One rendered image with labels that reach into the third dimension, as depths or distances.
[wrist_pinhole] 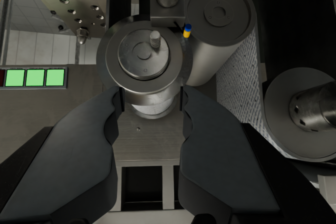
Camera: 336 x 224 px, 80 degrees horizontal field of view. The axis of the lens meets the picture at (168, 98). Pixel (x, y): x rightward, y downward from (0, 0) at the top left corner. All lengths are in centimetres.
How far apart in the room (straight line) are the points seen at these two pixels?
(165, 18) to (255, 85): 18
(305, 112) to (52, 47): 303
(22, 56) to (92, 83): 256
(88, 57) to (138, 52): 274
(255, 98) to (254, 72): 4
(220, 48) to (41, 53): 293
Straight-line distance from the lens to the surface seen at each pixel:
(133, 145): 63
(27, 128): 74
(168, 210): 66
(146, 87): 29
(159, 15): 31
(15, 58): 322
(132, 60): 30
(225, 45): 34
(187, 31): 28
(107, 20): 36
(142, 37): 31
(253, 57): 37
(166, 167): 63
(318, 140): 38
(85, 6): 62
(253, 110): 36
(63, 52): 310
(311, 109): 32
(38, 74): 74
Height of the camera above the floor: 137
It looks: 10 degrees down
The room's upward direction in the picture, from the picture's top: 179 degrees clockwise
